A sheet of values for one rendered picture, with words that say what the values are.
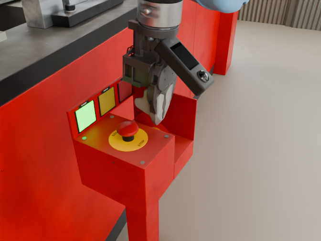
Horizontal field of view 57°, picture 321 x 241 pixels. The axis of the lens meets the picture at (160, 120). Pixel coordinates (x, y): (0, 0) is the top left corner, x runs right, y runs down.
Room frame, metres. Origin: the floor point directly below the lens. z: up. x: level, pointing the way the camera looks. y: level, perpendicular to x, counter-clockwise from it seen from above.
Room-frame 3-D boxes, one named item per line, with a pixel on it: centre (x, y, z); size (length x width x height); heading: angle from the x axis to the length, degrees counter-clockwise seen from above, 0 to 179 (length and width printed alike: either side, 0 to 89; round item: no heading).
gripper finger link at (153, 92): (0.49, 0.01, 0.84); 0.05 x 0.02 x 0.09; 150
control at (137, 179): (0.48, 0.04, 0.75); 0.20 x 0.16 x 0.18; 150
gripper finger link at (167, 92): (0.54, 0.01, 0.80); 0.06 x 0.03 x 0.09; 60
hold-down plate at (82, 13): (0.93, 0.21, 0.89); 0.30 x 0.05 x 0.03; 158
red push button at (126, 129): (0.43, 0.06, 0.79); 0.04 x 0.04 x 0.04
